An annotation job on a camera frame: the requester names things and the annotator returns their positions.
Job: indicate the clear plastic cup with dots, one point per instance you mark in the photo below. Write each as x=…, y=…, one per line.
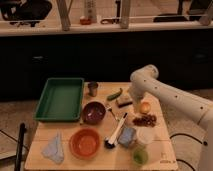
x=145, y=135

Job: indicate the green plastic tray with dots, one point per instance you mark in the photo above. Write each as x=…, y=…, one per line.
x=61, y=100

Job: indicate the wooden board eraser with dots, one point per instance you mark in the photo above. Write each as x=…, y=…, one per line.
x=123, y=101

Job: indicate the red orange bowl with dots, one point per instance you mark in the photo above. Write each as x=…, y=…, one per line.
x=84, y=144

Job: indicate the red grape bunch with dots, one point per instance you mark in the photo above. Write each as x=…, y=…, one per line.
x=145, y=120

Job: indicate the dark purple bowl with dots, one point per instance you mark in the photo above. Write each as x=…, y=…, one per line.
x=93, y=113

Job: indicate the small metal cup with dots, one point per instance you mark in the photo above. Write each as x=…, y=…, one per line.
x=93, y=88

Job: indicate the green cucumber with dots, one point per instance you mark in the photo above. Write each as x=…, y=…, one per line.
x=115, y=95

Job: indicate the orange apple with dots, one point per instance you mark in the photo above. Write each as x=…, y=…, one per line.
x=145, y=108

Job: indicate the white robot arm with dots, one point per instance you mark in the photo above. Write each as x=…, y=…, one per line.
x=198, y=109

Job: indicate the black pole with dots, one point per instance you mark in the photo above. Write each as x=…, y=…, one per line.
x=18, y=160

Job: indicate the black office chair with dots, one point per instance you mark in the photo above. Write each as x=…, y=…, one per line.
x=30, y=12

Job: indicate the light blue cloth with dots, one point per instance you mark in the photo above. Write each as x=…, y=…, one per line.
x=54, y=150

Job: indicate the metal fork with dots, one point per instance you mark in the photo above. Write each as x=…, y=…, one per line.
x=109, y=108

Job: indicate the blue sponge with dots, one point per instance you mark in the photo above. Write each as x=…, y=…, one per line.
x=126, y=136

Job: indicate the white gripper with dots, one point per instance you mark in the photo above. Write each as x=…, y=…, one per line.
x=136, y=103

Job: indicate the green plastic lid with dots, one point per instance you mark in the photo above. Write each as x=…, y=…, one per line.
x=139, y=156

